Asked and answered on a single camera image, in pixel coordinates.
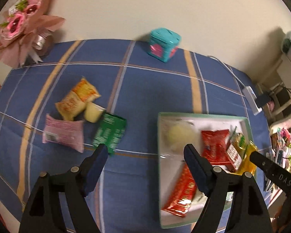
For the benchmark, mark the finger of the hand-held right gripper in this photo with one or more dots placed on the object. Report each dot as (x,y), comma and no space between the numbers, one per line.
(274,172)

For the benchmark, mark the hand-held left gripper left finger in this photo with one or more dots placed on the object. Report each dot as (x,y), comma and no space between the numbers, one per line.
(97,167)

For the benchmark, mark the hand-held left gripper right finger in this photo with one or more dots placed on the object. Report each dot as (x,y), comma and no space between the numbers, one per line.
(196,170)

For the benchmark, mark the pale green cardboard box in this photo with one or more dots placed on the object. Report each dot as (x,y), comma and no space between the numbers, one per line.
(169,174)

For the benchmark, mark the red packet with gold label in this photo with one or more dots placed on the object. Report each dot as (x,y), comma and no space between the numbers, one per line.
(181,194)

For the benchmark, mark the red snack packet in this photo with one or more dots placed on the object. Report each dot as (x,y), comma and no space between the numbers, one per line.
(214,145)

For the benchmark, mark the orange snack packet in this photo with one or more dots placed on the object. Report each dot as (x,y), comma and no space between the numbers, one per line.
(247,157)

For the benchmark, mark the green snack packet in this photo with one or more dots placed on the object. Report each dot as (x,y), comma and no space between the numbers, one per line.
(109,133)

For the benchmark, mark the clear jelly cup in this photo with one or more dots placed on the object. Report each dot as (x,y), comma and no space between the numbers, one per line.
(181,136)

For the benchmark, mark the small red-brown snack packet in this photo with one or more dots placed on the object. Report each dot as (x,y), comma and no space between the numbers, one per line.
(234,155)

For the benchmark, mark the pink snack packet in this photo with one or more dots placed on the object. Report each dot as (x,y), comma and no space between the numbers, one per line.
(63,136)

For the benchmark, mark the yellow jelly cup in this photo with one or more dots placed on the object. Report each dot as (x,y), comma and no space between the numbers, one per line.
(93,111)

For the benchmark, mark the yellow snack packet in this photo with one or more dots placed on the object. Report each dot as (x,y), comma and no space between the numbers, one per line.
(76,99)

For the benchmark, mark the pile of colourful clutter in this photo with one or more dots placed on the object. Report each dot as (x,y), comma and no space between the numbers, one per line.
(282,145)

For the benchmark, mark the black power adapter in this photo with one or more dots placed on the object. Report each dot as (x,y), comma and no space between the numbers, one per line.
(263,100)

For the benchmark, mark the white power strip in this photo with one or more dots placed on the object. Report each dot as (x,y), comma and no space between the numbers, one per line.
(252,99)

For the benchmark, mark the blue plaid tablecloth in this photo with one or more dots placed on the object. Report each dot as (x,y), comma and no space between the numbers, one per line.
(148,89)

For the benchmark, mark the white shelf unit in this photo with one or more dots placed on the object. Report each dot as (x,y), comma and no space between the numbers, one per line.
(280,65)

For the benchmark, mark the teal tin box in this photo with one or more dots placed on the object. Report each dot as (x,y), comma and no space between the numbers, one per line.
(163,45)

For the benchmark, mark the pink flower bouquet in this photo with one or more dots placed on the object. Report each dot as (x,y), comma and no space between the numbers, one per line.
(21,26)

